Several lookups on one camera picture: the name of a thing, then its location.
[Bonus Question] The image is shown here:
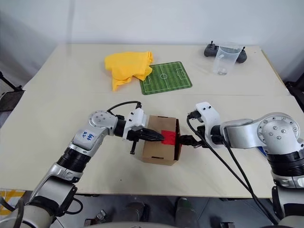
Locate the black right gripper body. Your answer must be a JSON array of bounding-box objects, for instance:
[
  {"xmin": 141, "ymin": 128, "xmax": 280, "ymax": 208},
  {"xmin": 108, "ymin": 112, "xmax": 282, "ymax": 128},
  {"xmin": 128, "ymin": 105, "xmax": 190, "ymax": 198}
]
[{"xmin": 192, "ymin": 125, "xmax": 209, "ymax": 149}]

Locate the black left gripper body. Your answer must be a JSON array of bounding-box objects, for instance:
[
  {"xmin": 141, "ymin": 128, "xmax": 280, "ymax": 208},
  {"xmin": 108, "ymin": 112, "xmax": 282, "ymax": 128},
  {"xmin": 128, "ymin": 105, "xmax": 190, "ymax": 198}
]
[{"xmin": 123, "ymin": 129, "xmax": 144, "ymax": 155}]

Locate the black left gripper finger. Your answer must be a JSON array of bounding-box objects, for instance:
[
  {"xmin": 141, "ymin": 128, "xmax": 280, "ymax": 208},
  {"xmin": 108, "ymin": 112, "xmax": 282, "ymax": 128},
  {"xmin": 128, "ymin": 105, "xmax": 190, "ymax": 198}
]
[
  {"xmin": 142, "ymin": 136, "xmax": 165, "ymax": 143},
  {"xmin": 141, "ymin": 128, "xmax": 164, "ymax": 138}
]

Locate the brown cardboard box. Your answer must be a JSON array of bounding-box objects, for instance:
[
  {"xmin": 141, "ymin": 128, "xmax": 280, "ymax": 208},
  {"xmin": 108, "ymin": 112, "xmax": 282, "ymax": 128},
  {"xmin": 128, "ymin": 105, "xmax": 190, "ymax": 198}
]
[{"xmin": 141, "ymin": 114, "xmax": 183, "ymax": 167}]

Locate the green soccer field mat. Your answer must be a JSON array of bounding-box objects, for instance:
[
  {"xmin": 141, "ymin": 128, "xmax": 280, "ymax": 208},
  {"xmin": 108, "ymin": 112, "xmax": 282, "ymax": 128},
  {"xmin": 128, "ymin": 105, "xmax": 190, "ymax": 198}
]
[{"xmin": 139, "ymin": 61, "xmax": 193, "ymax": 96}]

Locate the yellow cloth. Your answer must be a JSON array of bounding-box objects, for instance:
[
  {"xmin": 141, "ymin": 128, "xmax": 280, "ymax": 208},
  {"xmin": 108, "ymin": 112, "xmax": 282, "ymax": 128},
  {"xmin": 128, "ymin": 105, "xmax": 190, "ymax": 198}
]
[{"xmin": 104, "ymin": 50, "xmax": 155, "ymax": 92}]

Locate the clear plastic cup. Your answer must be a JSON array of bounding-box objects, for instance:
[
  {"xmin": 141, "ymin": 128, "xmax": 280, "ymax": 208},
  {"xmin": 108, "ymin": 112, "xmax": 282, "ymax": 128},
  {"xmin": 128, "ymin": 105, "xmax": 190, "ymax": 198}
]
[{"xmin": 212, "ymin": 43, "xmax": 241, "ymax": 76}]

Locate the small metal fixture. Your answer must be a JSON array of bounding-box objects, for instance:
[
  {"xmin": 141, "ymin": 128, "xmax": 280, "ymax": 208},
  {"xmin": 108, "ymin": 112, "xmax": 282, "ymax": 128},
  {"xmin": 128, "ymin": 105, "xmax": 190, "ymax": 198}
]
[{"xmin": 95, "ymin": 209, "xmax": 108, "ymax": 223}]

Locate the black remote controller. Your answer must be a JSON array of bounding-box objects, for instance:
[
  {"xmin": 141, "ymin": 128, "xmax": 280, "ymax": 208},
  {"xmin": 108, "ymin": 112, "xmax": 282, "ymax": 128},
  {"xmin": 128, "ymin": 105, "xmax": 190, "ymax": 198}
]
[{"xmin": 203, "ymin": 41, "xmax": 248, "ymax": 63}]

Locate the black stand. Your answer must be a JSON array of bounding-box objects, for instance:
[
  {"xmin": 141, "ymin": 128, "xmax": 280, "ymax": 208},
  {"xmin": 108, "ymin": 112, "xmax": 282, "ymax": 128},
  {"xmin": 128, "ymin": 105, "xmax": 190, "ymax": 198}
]
[{"xmin": 0, "ymin": 70, "xmax": 26, "ymax": 115}]

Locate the yellow and white object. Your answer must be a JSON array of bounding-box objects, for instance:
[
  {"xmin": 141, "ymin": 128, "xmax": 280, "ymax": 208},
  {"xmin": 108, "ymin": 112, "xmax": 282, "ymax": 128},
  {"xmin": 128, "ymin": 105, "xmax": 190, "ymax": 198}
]
[{"xmin": 0, "ymin": 188, "xmax": 25, "ymax": 208}]

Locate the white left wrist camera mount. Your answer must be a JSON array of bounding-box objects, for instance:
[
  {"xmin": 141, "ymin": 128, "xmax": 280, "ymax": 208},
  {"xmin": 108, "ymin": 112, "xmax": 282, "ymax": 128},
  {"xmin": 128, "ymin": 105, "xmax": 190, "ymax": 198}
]
[{"xmin": 123, "ymin": 108, "xmax": 146, "ymax": 140}]

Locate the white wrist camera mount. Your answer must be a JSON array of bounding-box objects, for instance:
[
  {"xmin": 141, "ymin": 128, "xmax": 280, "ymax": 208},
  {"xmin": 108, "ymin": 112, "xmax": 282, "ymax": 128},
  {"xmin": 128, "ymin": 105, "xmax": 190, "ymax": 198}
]
[
  {"xmin": 194, "ymin": 101, "xmax": 222, "ymax": 143},
  {"xmin": 123, "ymin": 108, "xmax": 146, "ymax": 140}
]

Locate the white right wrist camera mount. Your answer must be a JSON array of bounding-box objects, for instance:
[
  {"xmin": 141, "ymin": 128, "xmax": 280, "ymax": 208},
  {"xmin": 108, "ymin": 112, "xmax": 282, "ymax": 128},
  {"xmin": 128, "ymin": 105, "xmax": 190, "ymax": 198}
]
[{"xmin": 194, "ymin": 101, "xmax": 222, "ymax": 143}]

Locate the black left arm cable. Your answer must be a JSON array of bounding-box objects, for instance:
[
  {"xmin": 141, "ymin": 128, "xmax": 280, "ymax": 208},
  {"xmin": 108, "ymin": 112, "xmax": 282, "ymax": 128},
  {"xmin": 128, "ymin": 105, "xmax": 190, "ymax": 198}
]
[{"xmin": 106, "ymin": 101, "xmax": 143, "ymax": 119}]

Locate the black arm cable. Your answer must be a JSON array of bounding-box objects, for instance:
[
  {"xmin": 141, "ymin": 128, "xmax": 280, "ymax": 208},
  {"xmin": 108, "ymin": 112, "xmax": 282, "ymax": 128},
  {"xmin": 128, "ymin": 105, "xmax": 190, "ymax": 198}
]
[
  {"xmin": 106, "ymin": 101, "xmax": 143, "ymax": 119},
  {"xmin": 222, "ymin": 141, "xmax": 254, "ymax": 193},
  {"xmin": 186, "ymin": 113, "xmax": 280, "ymax": 225}
]

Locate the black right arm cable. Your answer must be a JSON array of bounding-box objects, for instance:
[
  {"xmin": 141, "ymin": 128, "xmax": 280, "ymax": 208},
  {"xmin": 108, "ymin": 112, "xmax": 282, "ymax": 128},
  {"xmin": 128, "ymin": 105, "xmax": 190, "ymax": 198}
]
[
  {"xmin": 186, "ymin": 113, "xmax": 280, "ymax": 225},
  {"xmin": 222, "ymin": 141, "xmax": 254, "ymax": 193}
]

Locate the dark equipment frame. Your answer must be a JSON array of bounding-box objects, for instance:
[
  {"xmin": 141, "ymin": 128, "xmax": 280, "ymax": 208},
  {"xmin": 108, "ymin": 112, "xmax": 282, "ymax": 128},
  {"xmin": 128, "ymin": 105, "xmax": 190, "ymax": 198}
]
[{"xmin": 283, "ymin": 67, "xmax": 304, "ymax": 106}]

